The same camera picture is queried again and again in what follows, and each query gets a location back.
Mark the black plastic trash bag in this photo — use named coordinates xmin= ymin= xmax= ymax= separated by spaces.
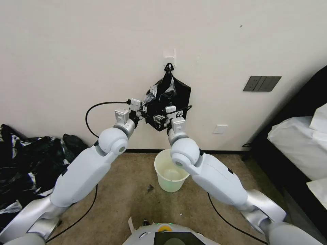
xmin=142 ymin=68 xmax=192 ymax=132

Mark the white plastic trash bin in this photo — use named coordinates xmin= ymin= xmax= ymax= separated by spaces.
xmin=154 ymin=149 xmax=191 ymax=193

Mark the pile of black trash bags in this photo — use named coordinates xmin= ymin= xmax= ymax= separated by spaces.
xmin=0 ymin=124 xmax=89 ymax=215

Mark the white paper tag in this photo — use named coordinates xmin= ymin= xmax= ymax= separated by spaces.
xmin=127 ymin=216 xmax=136 ymax=234

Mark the white robot front shell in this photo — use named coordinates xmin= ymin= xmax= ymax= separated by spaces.
xmin=122 ymin=222 xmax=213 ymax=245

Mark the white bedding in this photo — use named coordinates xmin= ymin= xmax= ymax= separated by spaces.
xmin=267 ymin=116 xmax=327 ymax=182

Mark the white pillow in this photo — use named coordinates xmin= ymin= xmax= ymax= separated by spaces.
xmin=309 ymin=102 xmax=327 ymax=134

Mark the white folded sheet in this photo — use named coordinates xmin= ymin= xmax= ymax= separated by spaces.
xmin=306 ymin=178 xmax=327 ymax=210

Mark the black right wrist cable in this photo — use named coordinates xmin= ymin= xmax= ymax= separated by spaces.
xmin=174 ymin=104 xmax=193 ymax=120

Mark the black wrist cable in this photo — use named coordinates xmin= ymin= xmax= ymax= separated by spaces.
xmin=85 ymin=99 xmax=132 ymax=140
xmin=174 ymin=104 xmax=193 ymax=120

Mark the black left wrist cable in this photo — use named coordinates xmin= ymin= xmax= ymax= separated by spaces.
xmin=85 ymin=99 xmax=132 ymax=140

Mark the white wall socket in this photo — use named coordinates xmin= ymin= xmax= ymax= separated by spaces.
xmin=212 ymin=124 xmax=228 ymax=135

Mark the white adhesive wall hook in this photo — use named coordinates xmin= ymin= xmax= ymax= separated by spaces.
xmin=163 ymin=50 xmax=176 ymax=72

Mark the dark grey wall switch panel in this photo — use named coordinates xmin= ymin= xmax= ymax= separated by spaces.
xmin=243 ymin=76 xmax=282 ymax=92

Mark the black cable on floor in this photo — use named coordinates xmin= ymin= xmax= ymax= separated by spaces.
xmin=207 ymin=193 xmax=267 ymax=244
xmin=45 ymin=183 xmax=99 ymax=242

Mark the black bed frame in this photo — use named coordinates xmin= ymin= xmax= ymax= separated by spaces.
xmin=242 ymin=65 xmax=327 ymax=231

